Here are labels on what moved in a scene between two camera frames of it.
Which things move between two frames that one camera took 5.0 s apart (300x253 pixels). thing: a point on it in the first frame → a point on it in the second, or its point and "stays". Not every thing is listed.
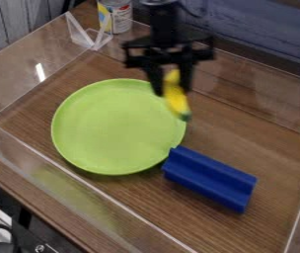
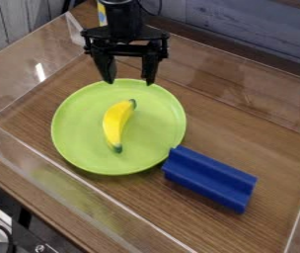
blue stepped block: [208, 178] stays
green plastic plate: [116, 129] stays
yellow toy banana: [176, 96] → [116, 122]
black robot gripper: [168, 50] → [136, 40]
